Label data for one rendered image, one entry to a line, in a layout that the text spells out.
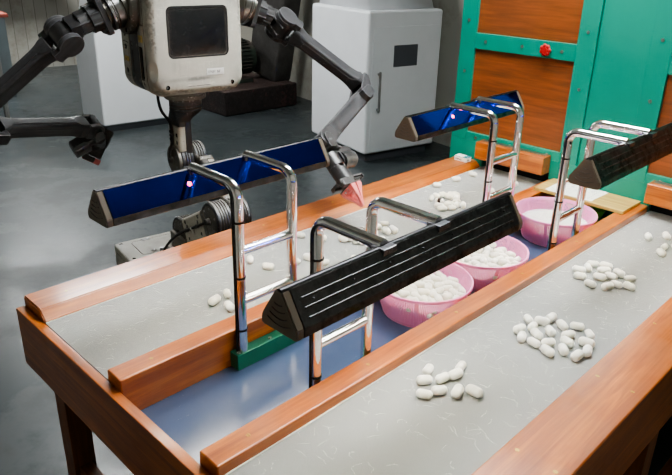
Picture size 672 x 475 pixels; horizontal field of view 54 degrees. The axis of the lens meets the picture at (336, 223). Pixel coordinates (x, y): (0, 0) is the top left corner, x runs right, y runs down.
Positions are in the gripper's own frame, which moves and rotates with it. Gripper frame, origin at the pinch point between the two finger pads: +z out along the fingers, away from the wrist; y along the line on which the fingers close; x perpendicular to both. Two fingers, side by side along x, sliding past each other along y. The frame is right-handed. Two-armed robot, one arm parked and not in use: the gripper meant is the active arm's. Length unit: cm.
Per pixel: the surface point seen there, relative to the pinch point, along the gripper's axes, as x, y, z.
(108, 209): -28, -89, -5
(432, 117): -28.9, 17.1, -7.9
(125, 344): 0, -88, 14
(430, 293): -20.3, -18.2, 38.0
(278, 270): 2.9, -38.8, 9.6
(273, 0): 238, 304, -336
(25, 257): 196, -35, -112
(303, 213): 14.8, -9.6, -9.4
